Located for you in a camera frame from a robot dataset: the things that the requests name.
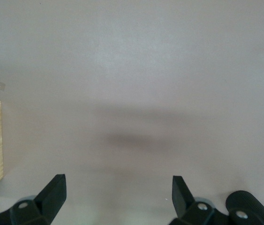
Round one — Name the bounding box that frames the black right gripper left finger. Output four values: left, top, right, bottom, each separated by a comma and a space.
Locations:
0, 173, 67, 225

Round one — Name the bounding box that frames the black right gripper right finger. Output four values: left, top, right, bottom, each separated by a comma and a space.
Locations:
168, 175, 230, 225

